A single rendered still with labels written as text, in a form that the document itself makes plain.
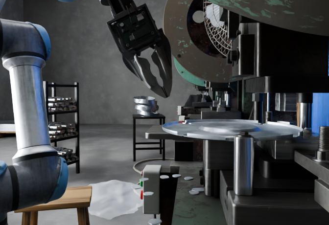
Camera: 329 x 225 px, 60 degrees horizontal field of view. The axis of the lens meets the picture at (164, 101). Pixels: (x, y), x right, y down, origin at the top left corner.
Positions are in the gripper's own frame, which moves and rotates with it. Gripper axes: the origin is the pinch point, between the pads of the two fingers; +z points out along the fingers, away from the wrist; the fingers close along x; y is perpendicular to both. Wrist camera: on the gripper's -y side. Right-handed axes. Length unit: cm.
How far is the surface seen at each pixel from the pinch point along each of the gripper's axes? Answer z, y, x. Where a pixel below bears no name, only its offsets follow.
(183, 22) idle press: -40, -142, 24
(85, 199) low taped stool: 30, -83, -62
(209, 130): 11.0, -5.1, 4.5
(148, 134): 6.4, -3.3, -6.8
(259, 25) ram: -3.7, -2.0, 21.1
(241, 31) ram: -5.0, -12.1, 20.5
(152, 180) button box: 21.7, -30.5, -15.9
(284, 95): 11.0, -7.2, 21.6
